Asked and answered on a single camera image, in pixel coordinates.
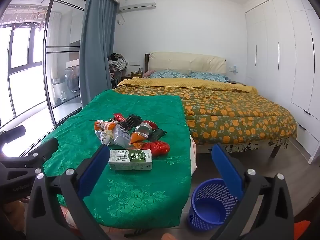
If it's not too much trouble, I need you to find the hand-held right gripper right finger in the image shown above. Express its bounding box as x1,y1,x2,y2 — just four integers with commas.
209,142,295,240

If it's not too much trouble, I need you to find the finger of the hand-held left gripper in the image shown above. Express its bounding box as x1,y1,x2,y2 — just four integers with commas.
0,125,26,141
15,138,59,167

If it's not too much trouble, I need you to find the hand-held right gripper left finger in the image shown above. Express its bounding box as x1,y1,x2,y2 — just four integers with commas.
26,144,110,240

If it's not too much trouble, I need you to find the white green milk carton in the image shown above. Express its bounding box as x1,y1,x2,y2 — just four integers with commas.
108,149,153,171

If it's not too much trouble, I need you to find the blue plastic wastebasket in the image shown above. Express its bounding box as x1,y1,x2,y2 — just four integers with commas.
187,178,243,230

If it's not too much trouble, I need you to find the orange white snack wrapper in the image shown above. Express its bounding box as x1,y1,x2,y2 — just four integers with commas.
94,120,118,132

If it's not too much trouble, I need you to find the black white floral bed skirt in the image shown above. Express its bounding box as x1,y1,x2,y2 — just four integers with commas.
200,137,290,153

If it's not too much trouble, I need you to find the white printed snack bag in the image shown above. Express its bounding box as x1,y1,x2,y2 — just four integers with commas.
100,130,118,145

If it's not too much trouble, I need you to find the crushed grey white carton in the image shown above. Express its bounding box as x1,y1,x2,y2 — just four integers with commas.
112,124,131,148

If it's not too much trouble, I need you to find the green floral tablecloth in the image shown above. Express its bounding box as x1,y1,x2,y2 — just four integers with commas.
42,89,198,228

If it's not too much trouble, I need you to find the orange triangular wrapper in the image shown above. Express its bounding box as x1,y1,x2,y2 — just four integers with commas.
129,131,148,148

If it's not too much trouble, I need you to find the silver drink can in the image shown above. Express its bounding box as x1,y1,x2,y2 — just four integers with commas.
134,121,153,137

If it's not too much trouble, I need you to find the red plastic bag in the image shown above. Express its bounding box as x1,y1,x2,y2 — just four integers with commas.
142,141,170,157

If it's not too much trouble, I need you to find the grey washing machine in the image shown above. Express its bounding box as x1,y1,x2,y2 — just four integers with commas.
64,67,82,103

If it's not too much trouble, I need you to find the dark green packet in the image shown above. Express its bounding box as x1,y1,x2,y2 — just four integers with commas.
147,127,167,142

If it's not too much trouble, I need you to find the black framed window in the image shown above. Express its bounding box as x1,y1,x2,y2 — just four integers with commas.
0,22,47,125

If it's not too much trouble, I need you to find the teal patterned pillow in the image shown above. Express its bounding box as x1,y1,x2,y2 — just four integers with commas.
190,71,228,83
149,70,190,79

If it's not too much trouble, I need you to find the wooden nightstand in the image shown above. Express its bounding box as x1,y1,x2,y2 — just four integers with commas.
120,71,145,81

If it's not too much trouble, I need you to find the pile of clothes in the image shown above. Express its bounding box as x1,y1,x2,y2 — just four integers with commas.
108,53,129,72

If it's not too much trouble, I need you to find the glass sliding door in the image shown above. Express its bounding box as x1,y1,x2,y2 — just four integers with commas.
44,0,87,127

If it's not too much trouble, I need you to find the blue grey curtain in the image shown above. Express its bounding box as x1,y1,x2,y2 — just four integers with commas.
79,0,118,107

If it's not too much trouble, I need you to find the cream padded headboard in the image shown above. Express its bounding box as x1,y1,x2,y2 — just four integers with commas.
149,52,227,75

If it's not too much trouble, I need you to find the ceiling clothes drying rack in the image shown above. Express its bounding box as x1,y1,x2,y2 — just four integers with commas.
0,0,48,30

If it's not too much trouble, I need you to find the white wardrobe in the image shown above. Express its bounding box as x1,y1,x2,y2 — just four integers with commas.
244,0,320,164

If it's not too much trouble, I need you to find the white air conditioner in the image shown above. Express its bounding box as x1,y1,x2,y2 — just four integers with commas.
119,0,157,12

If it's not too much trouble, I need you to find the black rope bundle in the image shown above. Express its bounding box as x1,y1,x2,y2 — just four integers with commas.
117,114,142,130

